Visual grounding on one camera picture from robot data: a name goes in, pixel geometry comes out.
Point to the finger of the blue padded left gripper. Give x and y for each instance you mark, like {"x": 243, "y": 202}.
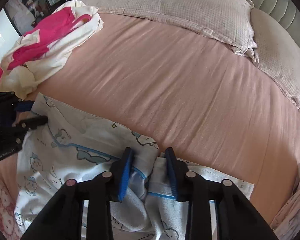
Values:
{"x": 24, "y": 106}

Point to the beige waffle pillow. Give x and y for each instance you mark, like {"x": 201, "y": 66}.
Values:
{"x": 227, "y": 21}
{"x": 277, "y": 54}

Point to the pink and cream garment pile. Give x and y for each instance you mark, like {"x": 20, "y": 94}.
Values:
{"x": 43, "y": 51}

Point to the left beige waffle pillow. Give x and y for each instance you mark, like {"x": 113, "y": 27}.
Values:
{"x": 227, "y": 21}

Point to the pink bed sheet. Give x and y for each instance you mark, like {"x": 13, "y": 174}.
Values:
{"x": 223, "y": 116}

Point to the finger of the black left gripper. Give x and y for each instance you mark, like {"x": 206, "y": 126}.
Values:
{"x": 32, "y": 123}

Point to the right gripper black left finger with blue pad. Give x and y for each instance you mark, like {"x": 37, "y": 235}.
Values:
{"x": 61, "y": 217}

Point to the white patterned folded cloth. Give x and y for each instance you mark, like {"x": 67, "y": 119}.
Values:
{"x": 286, "y": 223}

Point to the right beige waffle pillow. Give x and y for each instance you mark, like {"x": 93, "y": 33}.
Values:
{"x": 277, "y": 54}

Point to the pink kitty print fleece sleeve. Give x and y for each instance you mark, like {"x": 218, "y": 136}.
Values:
{"x": 8, "y": 225}

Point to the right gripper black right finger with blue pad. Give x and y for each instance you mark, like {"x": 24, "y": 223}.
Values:
{"x": 236, "y": 217}

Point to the light blue cartoon print pajama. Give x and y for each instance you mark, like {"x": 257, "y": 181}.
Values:
{"x": 78, "y": 145}

